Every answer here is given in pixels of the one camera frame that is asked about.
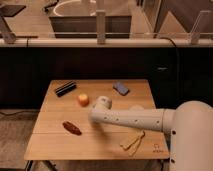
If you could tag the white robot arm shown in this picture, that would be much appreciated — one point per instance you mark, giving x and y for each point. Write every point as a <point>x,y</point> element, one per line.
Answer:
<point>190,127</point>

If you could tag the orange apple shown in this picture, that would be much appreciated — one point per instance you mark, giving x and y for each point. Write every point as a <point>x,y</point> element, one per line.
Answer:
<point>83,100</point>

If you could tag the blue rectangular sponge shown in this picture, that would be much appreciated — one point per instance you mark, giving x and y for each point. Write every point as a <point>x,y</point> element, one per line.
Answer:
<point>120,88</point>

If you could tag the wooden folding table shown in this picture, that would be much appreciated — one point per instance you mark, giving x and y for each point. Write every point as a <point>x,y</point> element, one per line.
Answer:
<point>51,141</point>

